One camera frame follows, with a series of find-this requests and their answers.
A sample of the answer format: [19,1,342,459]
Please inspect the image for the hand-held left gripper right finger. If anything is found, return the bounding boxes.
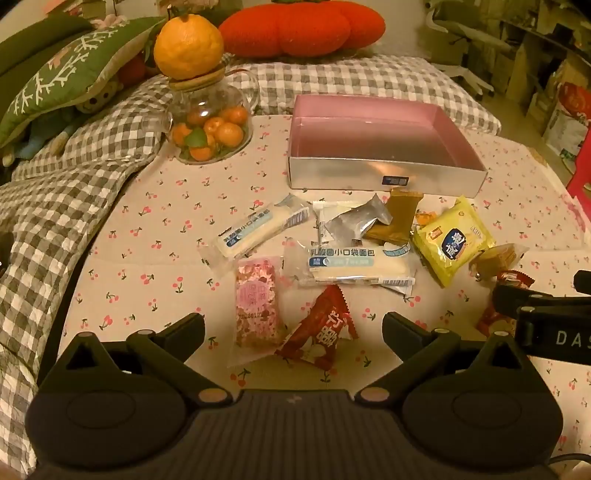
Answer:
[356,311,532,408]

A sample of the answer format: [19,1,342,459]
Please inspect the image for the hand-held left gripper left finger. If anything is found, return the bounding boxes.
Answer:
[55,313,234,408]

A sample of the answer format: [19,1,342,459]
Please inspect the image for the red white candy packet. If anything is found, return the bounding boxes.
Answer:
[475,271,535,337]

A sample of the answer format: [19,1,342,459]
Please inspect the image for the clear brown cake packet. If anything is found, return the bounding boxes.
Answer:
[468,244,529,281]

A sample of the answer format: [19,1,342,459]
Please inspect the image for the pink snack packet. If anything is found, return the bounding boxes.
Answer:
[228,256,289,367]

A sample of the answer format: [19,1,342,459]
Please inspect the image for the white bread packet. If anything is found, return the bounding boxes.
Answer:
[283,240,416,296]
[198,194,312,278]

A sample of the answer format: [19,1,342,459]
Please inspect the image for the yellow snack packet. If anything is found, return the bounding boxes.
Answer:
[412,196,497,288]

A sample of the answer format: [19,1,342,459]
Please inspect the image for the gold brown snack packet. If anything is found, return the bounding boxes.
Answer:
[365,188,424,247]

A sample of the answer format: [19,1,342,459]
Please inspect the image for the silver foil packet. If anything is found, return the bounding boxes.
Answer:
[324,194,393,245]

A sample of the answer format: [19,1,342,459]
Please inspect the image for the pink box with silver sides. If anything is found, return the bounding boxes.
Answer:
[287,95,489,198]

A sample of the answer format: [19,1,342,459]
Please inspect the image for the red plastic stool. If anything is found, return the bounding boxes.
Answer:
[566,134,591,208]

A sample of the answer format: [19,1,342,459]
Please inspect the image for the cherry print sheet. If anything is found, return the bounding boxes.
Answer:
[58,113,591,480]

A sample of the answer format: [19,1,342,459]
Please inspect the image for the white orange printed bag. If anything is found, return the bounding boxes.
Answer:
[542,80,591,160]

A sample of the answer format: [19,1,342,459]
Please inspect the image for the grey checkered quilt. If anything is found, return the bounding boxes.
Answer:
[0,74,178,480]

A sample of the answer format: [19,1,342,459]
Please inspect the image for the pile of small oranges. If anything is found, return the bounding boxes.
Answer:
[172,105,245,162]

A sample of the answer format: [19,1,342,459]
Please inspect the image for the cluttered desk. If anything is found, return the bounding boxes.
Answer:
[496,0,591,121]

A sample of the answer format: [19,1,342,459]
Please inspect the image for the glass jar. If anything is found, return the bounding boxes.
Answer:
[161,65,262,164]

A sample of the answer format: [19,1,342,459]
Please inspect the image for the cork jar lid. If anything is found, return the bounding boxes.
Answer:
[167,67,227,92]

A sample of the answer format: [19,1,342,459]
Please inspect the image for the plush monkey toy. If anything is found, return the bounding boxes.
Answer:
[0,76,125,167]

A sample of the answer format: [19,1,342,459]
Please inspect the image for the grey checkered pillow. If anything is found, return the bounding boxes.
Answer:
[226,54,502,136]

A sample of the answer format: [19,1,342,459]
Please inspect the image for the small red round cushion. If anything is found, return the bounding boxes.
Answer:
[117,51,160,87]

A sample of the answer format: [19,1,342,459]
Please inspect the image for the white office chair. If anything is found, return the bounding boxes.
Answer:
[422,0,515,95]

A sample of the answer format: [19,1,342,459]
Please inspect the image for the large orange citrus fruit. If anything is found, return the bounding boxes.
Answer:
[153,14,225,80]

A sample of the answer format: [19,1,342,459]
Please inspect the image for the green embroidered pillow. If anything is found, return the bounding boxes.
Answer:
[0,18,167,137]

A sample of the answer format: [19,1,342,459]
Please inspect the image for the red pumpkin cushion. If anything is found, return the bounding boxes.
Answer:
[218,0,386,58]

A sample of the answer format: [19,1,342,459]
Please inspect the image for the dark green cushion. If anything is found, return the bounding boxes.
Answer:
[0,16,93,75]

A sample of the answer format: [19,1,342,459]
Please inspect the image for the thin black cable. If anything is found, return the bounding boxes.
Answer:
[547,453,591,469]

